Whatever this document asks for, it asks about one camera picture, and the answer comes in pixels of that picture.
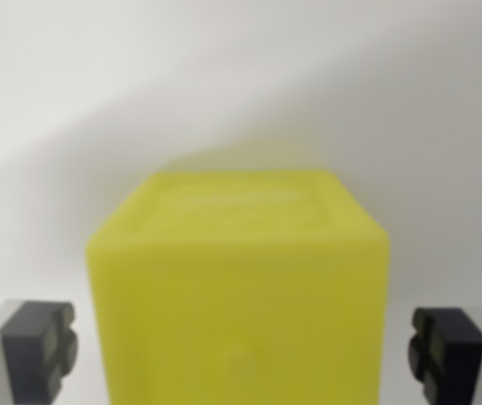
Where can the yellow cube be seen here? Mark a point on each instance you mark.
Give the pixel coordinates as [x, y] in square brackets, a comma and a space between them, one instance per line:
[240, 304]

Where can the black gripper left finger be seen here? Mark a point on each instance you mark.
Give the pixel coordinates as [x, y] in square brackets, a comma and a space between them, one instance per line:
[29, 354]

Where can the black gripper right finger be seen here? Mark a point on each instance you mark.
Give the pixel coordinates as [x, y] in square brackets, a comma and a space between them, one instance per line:
[451, 358]

